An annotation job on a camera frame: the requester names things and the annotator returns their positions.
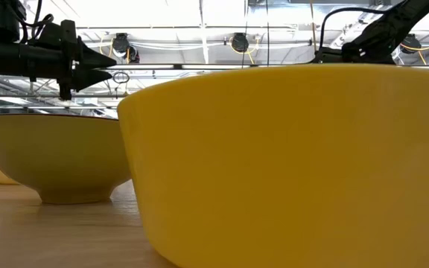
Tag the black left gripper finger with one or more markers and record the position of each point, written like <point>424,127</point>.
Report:
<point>88,78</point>
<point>91,57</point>

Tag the speckled terrazzo mini bowl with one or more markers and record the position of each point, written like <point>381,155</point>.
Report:
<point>58,156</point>

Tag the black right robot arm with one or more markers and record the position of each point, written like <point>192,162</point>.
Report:
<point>386,30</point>

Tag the long ceiling light bar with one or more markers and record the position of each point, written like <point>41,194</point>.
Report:
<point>199,66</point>

